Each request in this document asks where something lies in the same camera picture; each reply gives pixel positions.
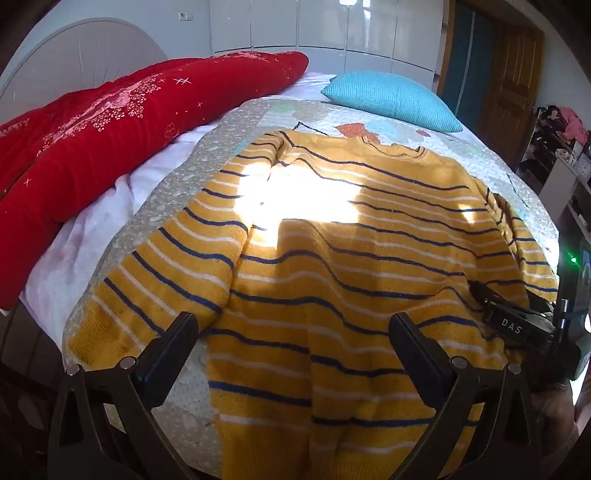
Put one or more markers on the dark teal sliding door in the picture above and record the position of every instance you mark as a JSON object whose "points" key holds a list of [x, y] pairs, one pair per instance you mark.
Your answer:
{"points": [[466, 60]]}

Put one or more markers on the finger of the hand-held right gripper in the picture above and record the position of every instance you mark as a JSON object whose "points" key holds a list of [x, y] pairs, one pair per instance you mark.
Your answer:
{"points": [[510, 325]]}

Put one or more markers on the white round headboard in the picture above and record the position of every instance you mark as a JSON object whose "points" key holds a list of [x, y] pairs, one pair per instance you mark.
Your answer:
{"points": [[69, 60]]}

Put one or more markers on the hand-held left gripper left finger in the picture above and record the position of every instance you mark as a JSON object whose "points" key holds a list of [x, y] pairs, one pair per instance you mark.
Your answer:
{"points": [[173, 350]]}

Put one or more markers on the yellow striped sweater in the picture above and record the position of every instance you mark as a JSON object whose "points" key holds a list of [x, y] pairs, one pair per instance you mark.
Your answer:
{"points": [[323, 300]]}

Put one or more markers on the white glossy wardrobe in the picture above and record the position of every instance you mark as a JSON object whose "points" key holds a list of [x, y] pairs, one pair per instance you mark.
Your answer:
{"points": [[300, 23]]}

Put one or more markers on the red printed blanket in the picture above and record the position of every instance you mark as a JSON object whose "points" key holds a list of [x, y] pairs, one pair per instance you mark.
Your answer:
{"points": [[92, 138]]}

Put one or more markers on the cluttered shelf unit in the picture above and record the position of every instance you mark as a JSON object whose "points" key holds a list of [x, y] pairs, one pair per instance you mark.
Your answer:
{"points": [[540, 170]]}

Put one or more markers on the heart patterned quilt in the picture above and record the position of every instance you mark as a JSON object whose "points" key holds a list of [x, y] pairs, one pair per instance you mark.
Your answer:
{"points": [[184, 184]]}

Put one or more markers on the pink cloth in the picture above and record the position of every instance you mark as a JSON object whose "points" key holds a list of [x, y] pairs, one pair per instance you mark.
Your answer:
{"points": [[575, 127]]}

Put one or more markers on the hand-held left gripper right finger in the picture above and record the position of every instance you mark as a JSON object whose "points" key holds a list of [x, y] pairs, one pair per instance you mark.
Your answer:
{"points": [[413, 350]]}

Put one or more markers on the person's right forearm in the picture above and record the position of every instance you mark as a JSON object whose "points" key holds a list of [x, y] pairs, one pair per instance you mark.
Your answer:
{"points": [[561, 424]]}

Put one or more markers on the brown wooden door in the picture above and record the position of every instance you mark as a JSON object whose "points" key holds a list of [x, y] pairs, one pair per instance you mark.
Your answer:
{"points": [[512, 78]]}

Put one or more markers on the blue pillow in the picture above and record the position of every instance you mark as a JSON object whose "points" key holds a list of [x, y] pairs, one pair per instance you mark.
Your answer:
{"points": [[392, 99]]}

